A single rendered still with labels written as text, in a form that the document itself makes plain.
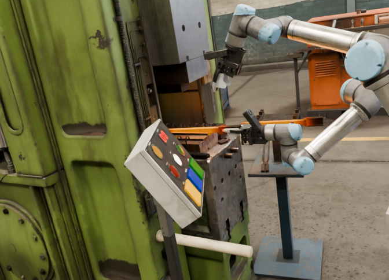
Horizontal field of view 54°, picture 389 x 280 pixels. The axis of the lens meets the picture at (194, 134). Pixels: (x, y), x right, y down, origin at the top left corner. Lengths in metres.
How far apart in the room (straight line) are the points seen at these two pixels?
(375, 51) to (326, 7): 7.99
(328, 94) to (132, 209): 3.98
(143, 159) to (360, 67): 0.71
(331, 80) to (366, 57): 4.02
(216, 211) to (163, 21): 0.90
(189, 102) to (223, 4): 7.59
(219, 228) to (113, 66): 0.92
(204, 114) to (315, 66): 3.28
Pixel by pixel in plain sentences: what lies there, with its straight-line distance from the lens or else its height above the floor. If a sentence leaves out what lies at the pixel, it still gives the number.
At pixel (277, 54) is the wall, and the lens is 9.43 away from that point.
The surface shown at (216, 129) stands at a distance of 1.82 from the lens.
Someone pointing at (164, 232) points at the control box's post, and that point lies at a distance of 1.44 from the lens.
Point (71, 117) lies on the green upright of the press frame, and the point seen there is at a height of 1.19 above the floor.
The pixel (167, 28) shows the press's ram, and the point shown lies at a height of 1.51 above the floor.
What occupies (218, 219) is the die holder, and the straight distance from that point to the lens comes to 1.87.
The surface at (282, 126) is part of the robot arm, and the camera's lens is 1.69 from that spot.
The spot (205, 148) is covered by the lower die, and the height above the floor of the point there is 0.94.
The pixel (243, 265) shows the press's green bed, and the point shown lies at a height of 0.15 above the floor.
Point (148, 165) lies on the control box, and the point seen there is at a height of 1.15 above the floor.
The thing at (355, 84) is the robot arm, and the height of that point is 1.17.
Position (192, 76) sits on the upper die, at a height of 1.29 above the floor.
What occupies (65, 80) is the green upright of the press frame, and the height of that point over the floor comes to 1.37.
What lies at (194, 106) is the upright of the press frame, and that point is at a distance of 2.13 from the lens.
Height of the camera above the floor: 1.55
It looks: 17 degrees down
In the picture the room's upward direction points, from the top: 9 degrees counter-clockwise
